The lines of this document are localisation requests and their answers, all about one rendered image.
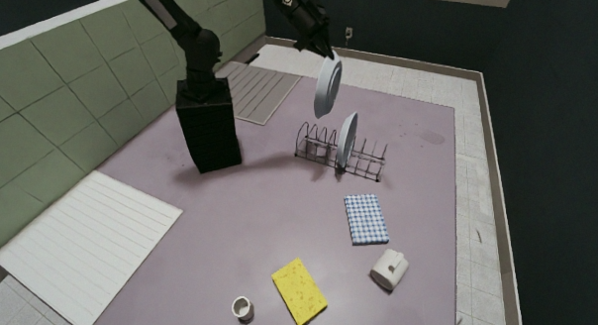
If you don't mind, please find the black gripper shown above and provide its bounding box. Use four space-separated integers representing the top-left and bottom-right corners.
287 3 335 60

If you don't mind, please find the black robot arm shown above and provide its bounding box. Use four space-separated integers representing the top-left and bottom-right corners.
139 0 326 104

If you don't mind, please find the yellow sponge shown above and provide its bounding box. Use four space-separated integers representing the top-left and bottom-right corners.
271 258 328 325

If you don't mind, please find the white mug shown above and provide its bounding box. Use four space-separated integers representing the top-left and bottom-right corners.
370 249 409 290

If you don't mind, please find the small grey cup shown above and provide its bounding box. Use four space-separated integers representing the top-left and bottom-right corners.
232 296 254 320

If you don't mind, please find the white ribbed draining mat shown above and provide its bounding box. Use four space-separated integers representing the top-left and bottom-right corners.
0 169 184 325

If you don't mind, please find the blue and white checkered towel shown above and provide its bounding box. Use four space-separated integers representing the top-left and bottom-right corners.
344 194 390 245

